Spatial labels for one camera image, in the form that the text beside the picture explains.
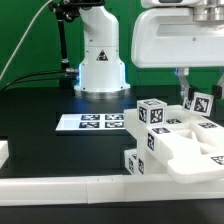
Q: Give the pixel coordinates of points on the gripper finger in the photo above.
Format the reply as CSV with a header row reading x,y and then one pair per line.
x,y
218,89

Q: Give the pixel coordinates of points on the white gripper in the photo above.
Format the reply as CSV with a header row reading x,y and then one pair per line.
x,y
179,33

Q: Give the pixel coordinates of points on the white tagged cube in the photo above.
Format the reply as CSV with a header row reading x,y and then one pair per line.
x,y
201,104
151,111

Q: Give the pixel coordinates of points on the white chair back part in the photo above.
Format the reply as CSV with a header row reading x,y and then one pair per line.
x,y
190,147

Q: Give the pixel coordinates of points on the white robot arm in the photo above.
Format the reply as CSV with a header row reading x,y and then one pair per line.
x,y
102,70

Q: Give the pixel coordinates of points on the white base tag plate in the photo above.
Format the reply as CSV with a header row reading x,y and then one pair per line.
x,y
89,122

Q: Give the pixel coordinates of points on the black camera stand pole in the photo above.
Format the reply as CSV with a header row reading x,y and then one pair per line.
x,y
68,11

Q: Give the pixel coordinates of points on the white U-shaped fence frame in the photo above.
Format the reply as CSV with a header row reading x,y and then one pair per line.
x,y
83,170

